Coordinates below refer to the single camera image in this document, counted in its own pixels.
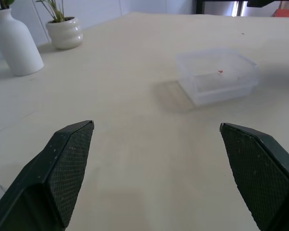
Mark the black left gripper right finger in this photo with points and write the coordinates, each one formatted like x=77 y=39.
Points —
x=260 y=173

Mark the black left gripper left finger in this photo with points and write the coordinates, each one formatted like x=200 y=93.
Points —
x=50 y=173

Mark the clear plastic container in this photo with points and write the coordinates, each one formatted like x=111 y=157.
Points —
x=216 y=75

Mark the tall white ceramic vase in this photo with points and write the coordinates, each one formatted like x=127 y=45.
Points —
x=15 y=43

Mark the white ribbed plant pot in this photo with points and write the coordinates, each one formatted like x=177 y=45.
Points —
x=65 y=32

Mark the green potted plant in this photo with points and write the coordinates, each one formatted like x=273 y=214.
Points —
x=53 y=10

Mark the orange object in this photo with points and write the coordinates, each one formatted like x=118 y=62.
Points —
x=285 y=12

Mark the green plant in vase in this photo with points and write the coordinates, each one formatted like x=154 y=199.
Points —
x=5 y=3

